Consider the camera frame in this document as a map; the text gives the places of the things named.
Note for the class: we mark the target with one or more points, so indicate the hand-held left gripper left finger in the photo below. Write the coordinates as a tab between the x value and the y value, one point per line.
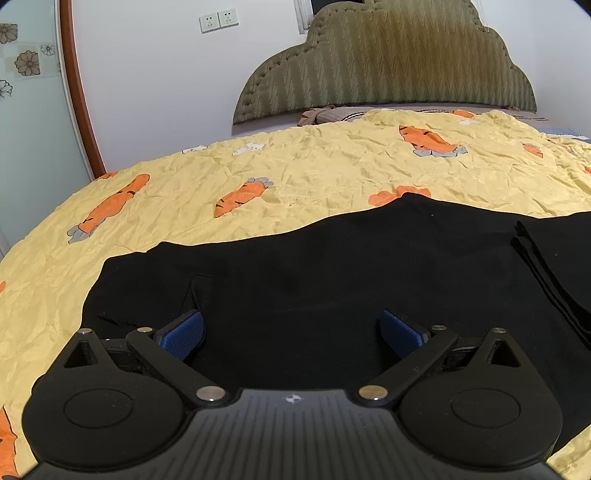
182	334

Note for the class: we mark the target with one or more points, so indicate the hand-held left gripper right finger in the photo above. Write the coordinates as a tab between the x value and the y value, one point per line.
401	332

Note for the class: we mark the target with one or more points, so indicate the black pants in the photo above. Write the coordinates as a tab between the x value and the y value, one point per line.
323	277

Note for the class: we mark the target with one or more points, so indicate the yellow carrot print blanket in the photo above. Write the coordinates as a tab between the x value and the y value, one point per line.
300	170

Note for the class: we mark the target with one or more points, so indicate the grey striped bed sheet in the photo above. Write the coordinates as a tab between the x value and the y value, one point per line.
364	111

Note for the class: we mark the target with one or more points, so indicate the brown crumpled cloth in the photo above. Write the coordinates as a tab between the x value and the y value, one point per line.
314	116

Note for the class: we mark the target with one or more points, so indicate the glass door with flower stickers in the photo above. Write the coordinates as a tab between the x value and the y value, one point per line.
32	115

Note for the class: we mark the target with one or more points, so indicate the olive padded headboard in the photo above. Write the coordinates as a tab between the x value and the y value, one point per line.
392	60

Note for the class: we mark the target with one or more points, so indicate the brown wooden door frame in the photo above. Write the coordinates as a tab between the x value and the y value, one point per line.
83	92

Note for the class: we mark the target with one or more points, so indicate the white wall socket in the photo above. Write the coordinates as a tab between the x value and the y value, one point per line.
227	18
208	22

